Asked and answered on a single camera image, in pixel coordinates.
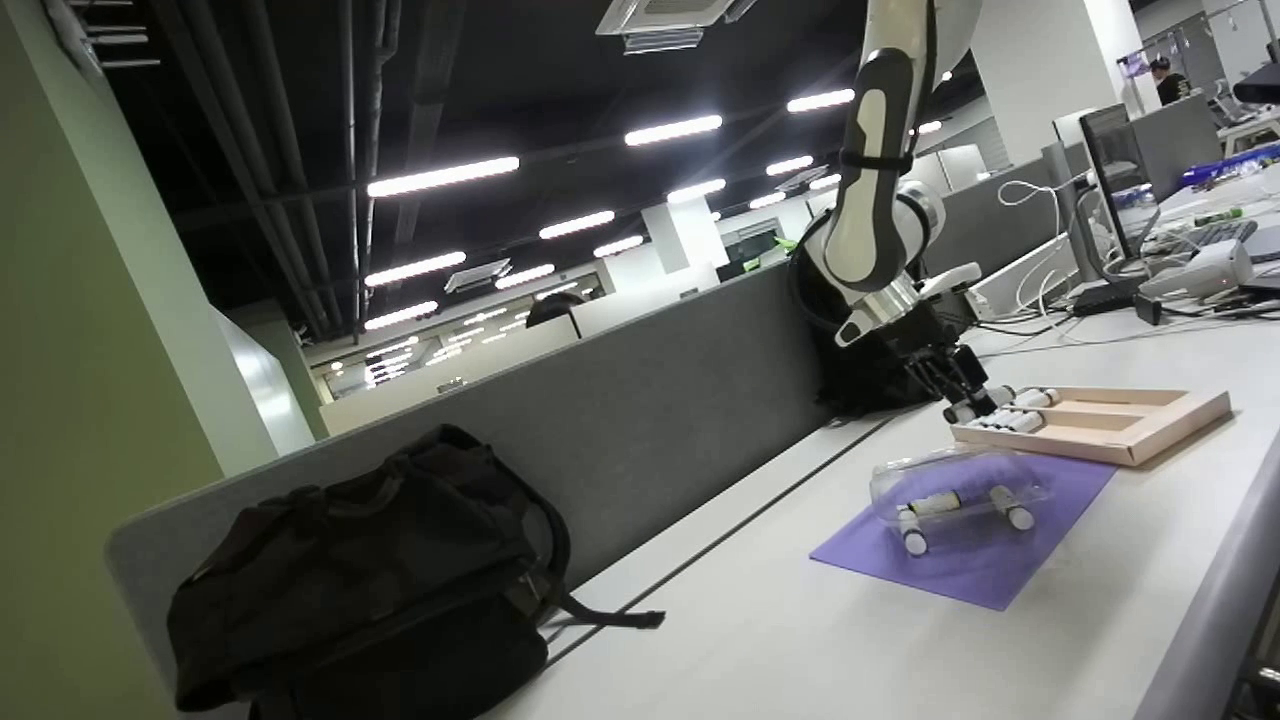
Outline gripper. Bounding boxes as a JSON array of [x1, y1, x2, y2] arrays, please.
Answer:
[[872, 300, 999, 417]]

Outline clear plastic box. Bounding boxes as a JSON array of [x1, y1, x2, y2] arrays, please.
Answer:
[[869, 444, 1053, 557]]

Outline row of white bottles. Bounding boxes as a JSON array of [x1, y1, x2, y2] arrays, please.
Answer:
[[972, 407, 1049, 435]]

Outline grey desk partition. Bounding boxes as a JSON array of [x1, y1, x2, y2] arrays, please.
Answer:
[[104, 262, 833, 691], [918, 145, 1086, 283]]

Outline black power brick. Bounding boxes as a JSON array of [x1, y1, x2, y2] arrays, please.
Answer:
[[1072, 280, 1143, 318]]

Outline purple mat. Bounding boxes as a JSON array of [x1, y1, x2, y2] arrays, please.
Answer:
[[809, 449, 1117, 612]]

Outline wooden sectioned tray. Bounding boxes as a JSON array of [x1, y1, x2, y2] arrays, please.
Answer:
[[950, 386, 1233, 468]]

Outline black monitor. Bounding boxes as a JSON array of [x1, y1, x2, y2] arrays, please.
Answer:
[[1078, 103, 1166, 269]]

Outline white desk device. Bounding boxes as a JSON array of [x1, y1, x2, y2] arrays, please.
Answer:
[[1138, 240, 1257, 303]]

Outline keyboard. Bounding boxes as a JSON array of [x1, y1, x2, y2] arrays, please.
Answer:
[[1176, 219, 1260, 253]]

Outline person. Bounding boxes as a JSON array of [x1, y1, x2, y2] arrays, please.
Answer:
[[1148, 57, 1193, 108]]

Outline ceiling air conditioner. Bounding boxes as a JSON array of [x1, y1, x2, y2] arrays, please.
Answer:
[[596, 0, 759, 55]]

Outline black backpack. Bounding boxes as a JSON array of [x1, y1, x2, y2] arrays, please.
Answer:
[[165, 424, 667, 720]]

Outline black cable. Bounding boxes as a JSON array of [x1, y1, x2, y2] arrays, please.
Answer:
[[972, 298, 1280, 351]]

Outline white cable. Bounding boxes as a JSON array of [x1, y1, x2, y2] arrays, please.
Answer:
[[997, 172, 1119, 319]]

